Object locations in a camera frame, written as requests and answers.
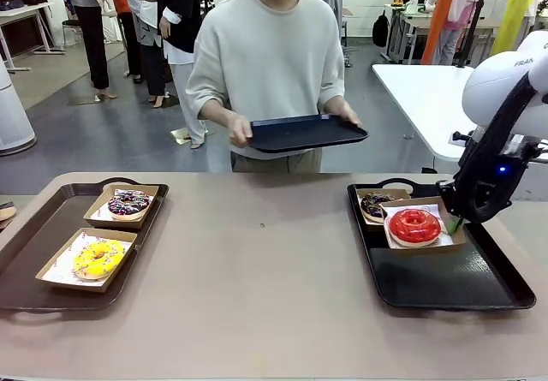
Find mannequin in black jacket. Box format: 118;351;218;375
157;0;211;149

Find dark chocolate donut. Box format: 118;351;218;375
360;192;397;223

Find person's left hand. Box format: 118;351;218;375
331;104;364;128

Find dark metal tray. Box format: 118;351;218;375
0;176;170;313

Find person's right hand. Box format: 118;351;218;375
229;114;253;149

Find mannequin in white shirt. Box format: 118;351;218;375
128;0;168;108

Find white long table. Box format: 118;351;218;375
0;3;55;74

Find black tripod pole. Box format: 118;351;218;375
456;0;493;68

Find person in cream sweater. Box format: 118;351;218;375
184;0;347;175

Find white printed liner paper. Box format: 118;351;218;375
42;231;134;288
89;186;155;223
380;200;455;247

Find yellow hanging fabric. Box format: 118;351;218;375
491;0;541;57

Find person's left forearm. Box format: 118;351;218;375
319;95;350;116

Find white rounded table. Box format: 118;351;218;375
371;63;476;163

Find black backpack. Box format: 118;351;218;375
372;10;390;48

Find gold mannequin base plate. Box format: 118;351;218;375
170;127;215;145

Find chocolate donut colourful sprinkles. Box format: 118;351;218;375
106;189;152;222

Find black plastic serving tray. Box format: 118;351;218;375
346;177;538;313

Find white cylindrical air purifier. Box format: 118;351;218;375
0;57;38;156

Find white background desk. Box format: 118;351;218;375
384;3;433;63

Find yellow sprinkled donut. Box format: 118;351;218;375
72;238;127;282

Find mannequin in black trousers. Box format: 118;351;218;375
57;0;119;99

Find kraft paper food box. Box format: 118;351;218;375
378;196;467;254
83;182;160;229
355;188;413;232
34;226;139;294

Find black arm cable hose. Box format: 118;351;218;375
453;68;537;223

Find navy plastic tray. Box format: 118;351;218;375
248;113;369;154

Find person's right forearm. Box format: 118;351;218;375
197;97;241;130

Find red glazed donut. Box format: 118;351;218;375
387;208;443;247

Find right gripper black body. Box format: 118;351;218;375
453;140;526;223

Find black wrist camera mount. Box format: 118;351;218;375
452;128;548;162

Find orange hanging fabric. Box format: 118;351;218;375
421;0;472;65

